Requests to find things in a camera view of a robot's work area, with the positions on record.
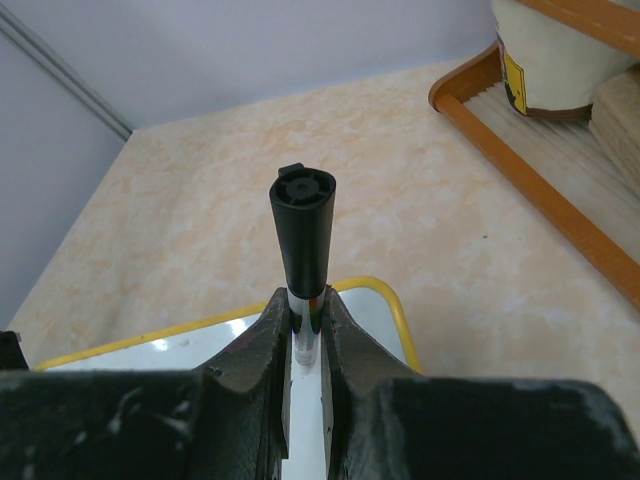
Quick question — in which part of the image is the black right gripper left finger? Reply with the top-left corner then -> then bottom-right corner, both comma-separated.
1,289 -> 291,479

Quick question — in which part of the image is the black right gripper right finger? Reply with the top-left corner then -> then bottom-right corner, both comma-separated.
321,290 -> 639,479

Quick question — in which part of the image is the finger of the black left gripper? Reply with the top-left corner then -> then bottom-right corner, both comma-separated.
0,331 -> 26,371

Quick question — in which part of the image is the white board yellow frame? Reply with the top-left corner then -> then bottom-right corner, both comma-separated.
38,276 -> 421,479

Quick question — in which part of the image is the black white marker pen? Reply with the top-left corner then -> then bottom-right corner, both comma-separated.
269,163 -> 336,368

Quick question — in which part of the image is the wooden two tier shelf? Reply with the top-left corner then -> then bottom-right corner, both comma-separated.
429,1 -> 639,304

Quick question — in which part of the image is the cream paper cup left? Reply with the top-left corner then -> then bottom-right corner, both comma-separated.
491,1 -> 637,122

